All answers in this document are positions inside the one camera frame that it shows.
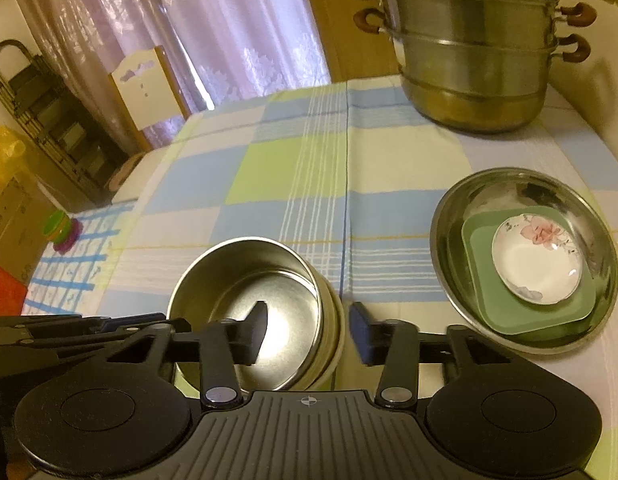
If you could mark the red box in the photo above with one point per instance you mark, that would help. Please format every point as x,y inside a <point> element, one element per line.
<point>4,290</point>

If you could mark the stainless steel bowl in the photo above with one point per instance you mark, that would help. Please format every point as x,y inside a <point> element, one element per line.
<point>254,280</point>

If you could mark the blue white grid cloth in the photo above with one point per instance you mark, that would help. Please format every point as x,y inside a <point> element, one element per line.
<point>84,260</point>

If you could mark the small floral white plate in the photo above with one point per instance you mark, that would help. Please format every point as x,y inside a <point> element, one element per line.
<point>534,260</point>

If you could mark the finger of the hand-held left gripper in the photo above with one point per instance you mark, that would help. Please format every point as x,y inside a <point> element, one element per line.
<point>39,322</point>
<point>134,321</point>

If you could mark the white wooden chair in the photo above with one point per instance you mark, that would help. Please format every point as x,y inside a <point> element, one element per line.
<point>146,90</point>

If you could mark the checked tablecloth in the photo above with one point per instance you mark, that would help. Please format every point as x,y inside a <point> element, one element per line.
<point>289,170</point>

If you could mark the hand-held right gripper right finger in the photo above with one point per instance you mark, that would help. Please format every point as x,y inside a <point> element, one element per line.
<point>360,332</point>

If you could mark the stainless steel steamer pot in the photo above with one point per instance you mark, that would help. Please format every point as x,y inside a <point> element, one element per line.
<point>469,70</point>

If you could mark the dark folding rack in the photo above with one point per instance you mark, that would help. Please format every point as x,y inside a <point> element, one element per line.
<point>54,125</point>

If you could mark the yellow plastic bag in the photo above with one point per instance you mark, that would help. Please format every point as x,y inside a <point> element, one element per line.
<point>4,152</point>

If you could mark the round stainless steel plate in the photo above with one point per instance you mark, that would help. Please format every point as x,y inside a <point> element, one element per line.
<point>464,200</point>

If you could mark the green square plate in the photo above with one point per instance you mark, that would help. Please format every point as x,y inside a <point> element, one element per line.
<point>484,285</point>

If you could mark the green pink stacking cups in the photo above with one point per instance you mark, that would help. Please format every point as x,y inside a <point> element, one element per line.
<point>64,232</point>

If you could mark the sheer lilac curtain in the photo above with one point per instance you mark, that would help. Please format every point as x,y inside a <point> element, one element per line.
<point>204,25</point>

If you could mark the cardboard box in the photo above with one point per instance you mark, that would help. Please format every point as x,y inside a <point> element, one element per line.
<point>19,230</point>

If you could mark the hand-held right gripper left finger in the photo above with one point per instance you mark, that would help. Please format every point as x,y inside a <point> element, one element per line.
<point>255,332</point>

